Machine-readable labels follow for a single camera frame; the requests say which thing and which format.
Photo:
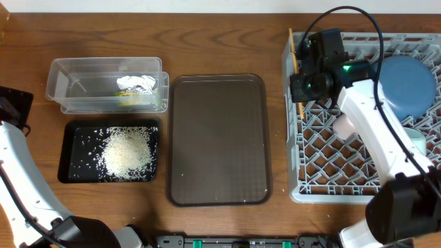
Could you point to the brown serving tray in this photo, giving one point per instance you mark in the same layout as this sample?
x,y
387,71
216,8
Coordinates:
x,y
218,149

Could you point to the pile of rice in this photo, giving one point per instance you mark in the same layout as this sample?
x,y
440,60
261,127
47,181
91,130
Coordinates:
x,y
126,149

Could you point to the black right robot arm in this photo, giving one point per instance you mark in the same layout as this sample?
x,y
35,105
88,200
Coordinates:
x,y
408,204

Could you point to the pink cup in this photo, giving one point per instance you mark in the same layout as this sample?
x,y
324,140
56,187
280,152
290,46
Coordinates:
x,y
343,127

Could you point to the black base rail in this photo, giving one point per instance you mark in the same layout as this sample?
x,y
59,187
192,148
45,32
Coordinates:
x,y
219,242

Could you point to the dark blue plate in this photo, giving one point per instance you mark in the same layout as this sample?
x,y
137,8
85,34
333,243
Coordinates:
x,y
408,86

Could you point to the white tissue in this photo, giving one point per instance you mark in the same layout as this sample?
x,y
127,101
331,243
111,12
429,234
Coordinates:
x,y
143,84

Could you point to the yellow green snack wrapper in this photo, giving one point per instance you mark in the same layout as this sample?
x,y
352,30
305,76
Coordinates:
x,y
137,96

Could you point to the clear plastic bin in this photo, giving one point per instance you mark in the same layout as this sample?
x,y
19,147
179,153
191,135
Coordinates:
x,y
88,85

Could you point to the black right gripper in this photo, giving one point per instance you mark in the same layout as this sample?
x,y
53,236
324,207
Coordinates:
x,y
299,95

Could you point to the wooden chopstick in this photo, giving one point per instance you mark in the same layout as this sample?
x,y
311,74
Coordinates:
x,y
295,62

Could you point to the mint green bowl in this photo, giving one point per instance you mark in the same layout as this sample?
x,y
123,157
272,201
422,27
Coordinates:
x,y
418,139

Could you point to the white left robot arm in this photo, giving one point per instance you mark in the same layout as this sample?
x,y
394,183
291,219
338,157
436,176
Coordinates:
x,y
36,216

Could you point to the grey plastic dishwasher rack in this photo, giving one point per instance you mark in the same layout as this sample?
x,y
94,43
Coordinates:
x,y
324,169

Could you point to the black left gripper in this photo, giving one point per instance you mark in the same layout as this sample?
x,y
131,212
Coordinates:
x,y
18,100

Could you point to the black rectangular tray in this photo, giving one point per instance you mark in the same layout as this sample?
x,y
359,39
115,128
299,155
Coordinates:
x,y
83,146

